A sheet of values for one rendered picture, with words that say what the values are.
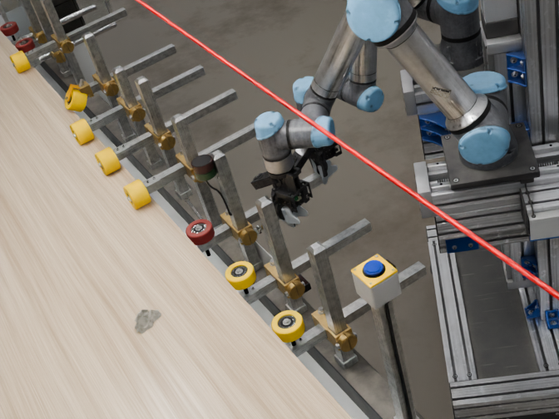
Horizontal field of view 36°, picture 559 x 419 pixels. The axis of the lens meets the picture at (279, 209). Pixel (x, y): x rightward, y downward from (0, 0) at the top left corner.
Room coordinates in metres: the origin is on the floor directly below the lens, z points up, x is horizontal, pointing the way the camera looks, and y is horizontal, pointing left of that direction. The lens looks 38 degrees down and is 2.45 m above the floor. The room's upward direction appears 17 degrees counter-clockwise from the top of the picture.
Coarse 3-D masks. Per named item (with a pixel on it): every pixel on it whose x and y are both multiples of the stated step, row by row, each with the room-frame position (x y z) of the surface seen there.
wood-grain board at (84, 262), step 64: (0, 64) 3.49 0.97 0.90; (0, 128) 2.94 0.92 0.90; (64, 128) 2.80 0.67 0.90; (0, 192) 2.50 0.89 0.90; (64, 192) 2.39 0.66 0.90; (0, 256) 2.15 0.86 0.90; (64, 256) 2.05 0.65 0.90; (128, 256) 1.97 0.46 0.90; (192, 256) 1.88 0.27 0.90; (0, 320) 1.85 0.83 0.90; (64, 320) 1.78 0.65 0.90; (128, 320) 1.70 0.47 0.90; (192, 320) 1.63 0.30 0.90; (256, 320) 1.57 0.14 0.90; (0, 384) 1.61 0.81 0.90; (64, 384) 1.54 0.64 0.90; (128, 384) 1.48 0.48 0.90; (192, 384) 1.42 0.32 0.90; (256, 384) 1.36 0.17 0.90; (320, 384) 1.31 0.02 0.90
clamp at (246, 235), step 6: (222, 216) 2.06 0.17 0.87; (228, 216) 2.05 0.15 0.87; (222, 222) 2.07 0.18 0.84; (228, 222) 2.02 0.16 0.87; (234, 228) 1.99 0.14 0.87; (246, 228) 1.97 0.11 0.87; (252, 228) 1.98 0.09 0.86; (234, 234) 2.00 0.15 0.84; (240, 234) 1.96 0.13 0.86; (246, 234) 1.95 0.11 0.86; (252, 234) 1.96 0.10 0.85; (240, 240) 1.95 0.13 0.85; (246, 240) 1.95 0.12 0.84; (252, 240) 1.96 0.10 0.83
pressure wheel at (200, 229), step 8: (192, 224) 2.02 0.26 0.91; (200, 224) 2.01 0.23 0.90; (208, 224) 1.99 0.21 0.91; (192, 232) 1.98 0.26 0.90; (200, 232) 1.97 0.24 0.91; (208, 232) 1.96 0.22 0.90; (192, 240) 1.96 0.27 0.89; (200, 240) 1.95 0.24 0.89; (208, 240) 1.96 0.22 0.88; (208, 256) 1.99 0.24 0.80
